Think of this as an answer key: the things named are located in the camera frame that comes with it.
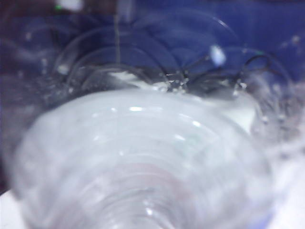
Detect clear plastic water bottle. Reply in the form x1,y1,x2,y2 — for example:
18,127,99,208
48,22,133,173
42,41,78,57
0,0,305,229

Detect black tangled cable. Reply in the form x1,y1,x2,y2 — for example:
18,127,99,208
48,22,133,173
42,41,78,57
185,53,282,96

